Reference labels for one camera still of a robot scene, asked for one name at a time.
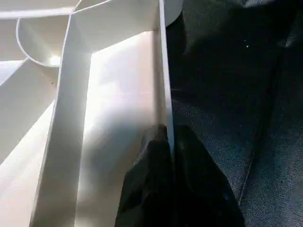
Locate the white plastic table top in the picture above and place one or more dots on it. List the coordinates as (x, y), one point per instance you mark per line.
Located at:
(71, 94)

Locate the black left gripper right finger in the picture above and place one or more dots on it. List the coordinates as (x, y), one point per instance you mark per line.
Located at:
(203, 189)

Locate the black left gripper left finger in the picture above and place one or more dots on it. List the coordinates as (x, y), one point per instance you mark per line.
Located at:
(147, 184)

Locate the black mat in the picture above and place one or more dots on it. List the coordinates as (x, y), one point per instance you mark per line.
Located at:
(236, 85)

